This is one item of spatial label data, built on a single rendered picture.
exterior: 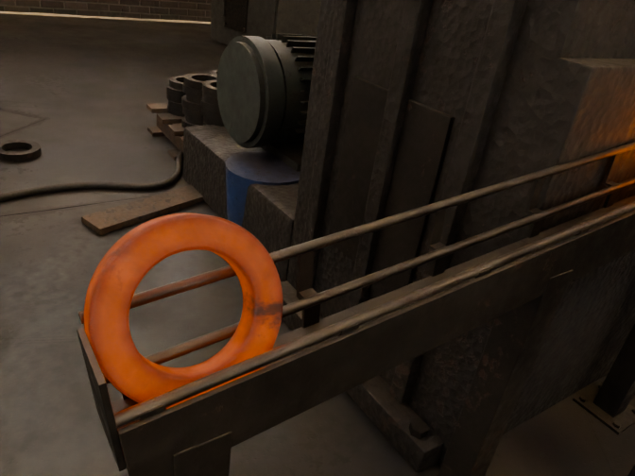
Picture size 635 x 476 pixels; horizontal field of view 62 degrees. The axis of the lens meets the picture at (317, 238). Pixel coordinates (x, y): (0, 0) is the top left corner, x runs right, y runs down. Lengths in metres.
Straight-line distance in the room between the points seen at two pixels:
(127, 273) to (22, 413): 0.92
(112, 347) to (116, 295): 0.04
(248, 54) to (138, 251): 1.41
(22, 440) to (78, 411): 0.12
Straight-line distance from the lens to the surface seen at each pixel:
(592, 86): 0.89
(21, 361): 1.50
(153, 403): 0.49
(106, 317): 0.48
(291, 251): 0.57
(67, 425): 1.32
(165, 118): 2.75
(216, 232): 0.50
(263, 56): 1.81
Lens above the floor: 0.97
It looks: 29 degrees down
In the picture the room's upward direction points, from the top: 8 degrees clockwise
